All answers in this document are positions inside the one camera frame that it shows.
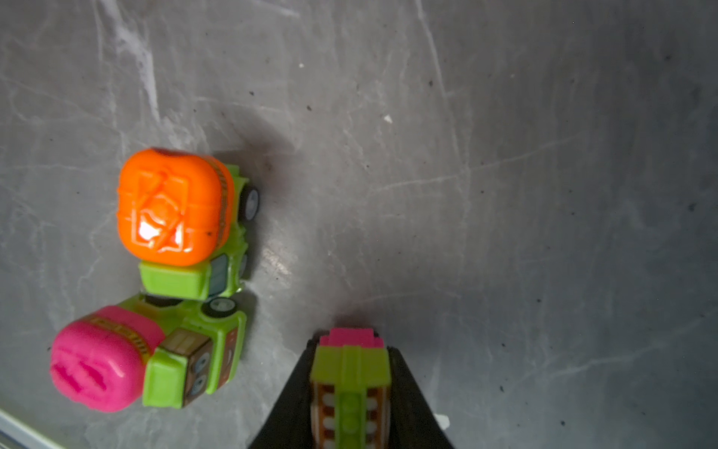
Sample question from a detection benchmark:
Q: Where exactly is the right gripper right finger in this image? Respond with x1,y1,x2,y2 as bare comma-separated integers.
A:
388,347,454,449

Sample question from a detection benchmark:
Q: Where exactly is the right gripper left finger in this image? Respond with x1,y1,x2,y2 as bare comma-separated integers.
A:
249,338,317,449

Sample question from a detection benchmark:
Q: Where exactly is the green pink toy car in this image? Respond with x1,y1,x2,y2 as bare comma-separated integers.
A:
310,327,392,448

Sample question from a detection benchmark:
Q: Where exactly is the pink green toy truck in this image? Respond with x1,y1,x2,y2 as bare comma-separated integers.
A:
50,293,247,413

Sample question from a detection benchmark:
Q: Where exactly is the orange green toy car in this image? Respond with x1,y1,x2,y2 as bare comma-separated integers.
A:
117,148,260,302

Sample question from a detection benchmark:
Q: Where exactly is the aluminium front rail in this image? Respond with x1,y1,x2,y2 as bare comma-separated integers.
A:
1,410,64,449

